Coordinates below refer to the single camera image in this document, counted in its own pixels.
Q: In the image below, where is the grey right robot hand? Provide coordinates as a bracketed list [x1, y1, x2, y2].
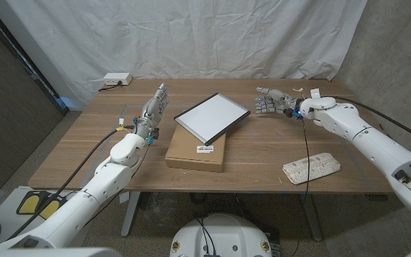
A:
[255, 86, 301, 118]

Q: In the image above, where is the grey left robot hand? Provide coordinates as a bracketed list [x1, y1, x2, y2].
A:
[133, 83, 170, 140]

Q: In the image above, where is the small framed whiteboard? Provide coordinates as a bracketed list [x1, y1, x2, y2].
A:
[173, 92, 251, 146]

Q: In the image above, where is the white power outlet box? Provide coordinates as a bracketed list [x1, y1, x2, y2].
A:
[103, 72, 133, 86]

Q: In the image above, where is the flat cardboard box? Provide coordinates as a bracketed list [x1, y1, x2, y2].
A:
[164, 123, 227, 173]

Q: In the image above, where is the folded patterned white cloth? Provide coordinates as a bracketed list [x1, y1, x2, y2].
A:
[283, 152, 342, 186]

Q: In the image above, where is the white backdrop sheet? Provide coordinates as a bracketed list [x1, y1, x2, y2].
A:
[0, 0, 369, 111]

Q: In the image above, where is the grey table leg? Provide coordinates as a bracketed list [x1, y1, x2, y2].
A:
[121, 191, 141, 238]
[300, 193, 323, 243]

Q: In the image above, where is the yellow foot pedal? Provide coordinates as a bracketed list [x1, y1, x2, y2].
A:
[16, 191, 46, 216]
[38, 198, 67, 220]

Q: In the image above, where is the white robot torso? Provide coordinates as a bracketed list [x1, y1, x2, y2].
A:
[169, 213, 273, 257]

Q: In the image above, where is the black outlet box cable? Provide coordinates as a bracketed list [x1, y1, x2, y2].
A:
[98, 81, 123, 93]

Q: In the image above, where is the thin black hanging cable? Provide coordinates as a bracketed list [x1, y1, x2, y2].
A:
[300, 116, 312, 196]

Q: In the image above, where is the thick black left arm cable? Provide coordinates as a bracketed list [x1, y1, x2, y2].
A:
[7, 124, 135, 240]

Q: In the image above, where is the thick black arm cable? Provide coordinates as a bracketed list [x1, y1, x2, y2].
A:
[328, 95, 411, 147]
[7, 124, 135, 240]

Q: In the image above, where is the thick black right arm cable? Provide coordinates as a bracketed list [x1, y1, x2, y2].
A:
[328, 95, 411, 147]

